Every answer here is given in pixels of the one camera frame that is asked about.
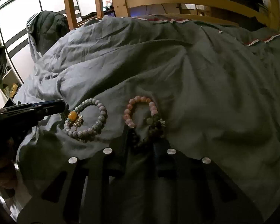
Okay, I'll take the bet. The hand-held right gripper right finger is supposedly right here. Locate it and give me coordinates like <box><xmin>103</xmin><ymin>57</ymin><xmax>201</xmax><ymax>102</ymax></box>
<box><xmin>153</xmin><ymin>140</ymin><xmax>264</xmax><ymax>224</ymax></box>

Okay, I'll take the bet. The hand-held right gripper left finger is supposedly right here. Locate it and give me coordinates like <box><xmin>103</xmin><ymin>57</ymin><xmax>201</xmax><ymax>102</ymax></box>
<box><xmin>16</xmin><ymin>125</ymin><xmax>131</xmax><ymax>224</ymax></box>

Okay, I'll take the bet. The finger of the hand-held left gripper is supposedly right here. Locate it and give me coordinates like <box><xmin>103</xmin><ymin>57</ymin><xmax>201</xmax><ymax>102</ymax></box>
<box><xmin>0</xmin><ymin>99</ymin><xmax>70</xmax><ymax>114</ymax></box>
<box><xmin>0</xmin><ymin>108</ymin><xmax>67</xmax><ymax>122</ymax></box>

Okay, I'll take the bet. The white bead bracelet amber bead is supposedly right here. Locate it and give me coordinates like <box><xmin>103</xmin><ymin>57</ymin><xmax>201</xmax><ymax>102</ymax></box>
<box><xmin>63</xmin><ymin>98</ymin><xmax>108</xmax><ymax>143</ymax></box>

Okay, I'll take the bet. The pink and dark bead bracelet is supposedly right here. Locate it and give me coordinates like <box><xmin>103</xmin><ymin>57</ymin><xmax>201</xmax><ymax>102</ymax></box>
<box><xmin>123</xmin><ymin>95</ymin><xmax>167</xmax><ymax>148</ymax></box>

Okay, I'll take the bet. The person's left hand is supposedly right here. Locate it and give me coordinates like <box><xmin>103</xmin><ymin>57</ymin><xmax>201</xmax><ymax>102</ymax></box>
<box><xmin>0</xmin><ymin>158</ymin><xmax>18</xmax><ymax>190</ymax></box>

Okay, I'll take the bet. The yellow item on shelf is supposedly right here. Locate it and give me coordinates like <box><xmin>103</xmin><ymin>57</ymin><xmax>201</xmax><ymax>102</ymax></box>
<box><xmin>9</xmin><ymin>83</ymin><xmax>19</xmax><ymax>98</ymax></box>

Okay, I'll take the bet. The white shelf unit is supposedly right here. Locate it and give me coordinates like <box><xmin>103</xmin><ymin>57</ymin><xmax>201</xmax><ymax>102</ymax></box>
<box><xmin>0</xmin><ymin>16</ymin><xmax>23</xmax><ymax>99</ymax></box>

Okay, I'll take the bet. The black puffer jacket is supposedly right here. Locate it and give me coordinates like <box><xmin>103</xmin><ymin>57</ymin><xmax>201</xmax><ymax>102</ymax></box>
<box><xmin>27</xmin><ymin>10</ymin><xmax>71</xmax><ymax>52</ymax></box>

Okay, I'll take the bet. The white sliding door wardrobe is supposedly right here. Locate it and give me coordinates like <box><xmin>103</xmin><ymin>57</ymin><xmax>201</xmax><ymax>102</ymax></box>
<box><xmin>0</xmin><ymin>0</ymin><xmax>101</xmax><ymax>85</ymax></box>

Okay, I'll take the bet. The wooden ladder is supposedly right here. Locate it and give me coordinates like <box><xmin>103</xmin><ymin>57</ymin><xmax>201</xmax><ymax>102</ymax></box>
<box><xmin>62</xmin><ymin>0</ymin><xmax>104</xmax><ymax>30</ymax></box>

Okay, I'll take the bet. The red white trimmed sheet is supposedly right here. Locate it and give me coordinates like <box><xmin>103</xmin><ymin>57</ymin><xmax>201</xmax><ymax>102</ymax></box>
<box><xmin>135</xmin><ymin>14</ymin><xmax>280</xmax><ymax>47</ymax></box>

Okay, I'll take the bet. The wooden bed frame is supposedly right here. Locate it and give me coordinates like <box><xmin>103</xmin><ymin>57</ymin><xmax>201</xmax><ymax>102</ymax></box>
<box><xmin>107</xmin><ymin>0</ymin><xmax>280</xmax><ymax>32</ymax></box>

